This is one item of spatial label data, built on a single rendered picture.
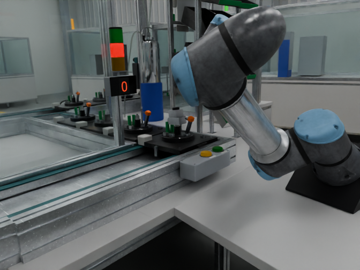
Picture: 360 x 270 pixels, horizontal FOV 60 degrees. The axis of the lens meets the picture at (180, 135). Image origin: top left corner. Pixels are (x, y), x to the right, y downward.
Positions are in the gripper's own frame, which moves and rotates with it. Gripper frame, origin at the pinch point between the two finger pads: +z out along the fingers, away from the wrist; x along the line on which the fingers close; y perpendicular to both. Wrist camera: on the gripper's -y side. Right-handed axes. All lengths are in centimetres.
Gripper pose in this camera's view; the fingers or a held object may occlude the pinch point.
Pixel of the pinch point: (175, 91)
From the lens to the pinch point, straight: 127.4
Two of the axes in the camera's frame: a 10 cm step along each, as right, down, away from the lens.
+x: 6.7, -2.1, 7.1
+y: 5.9, 7.3, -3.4
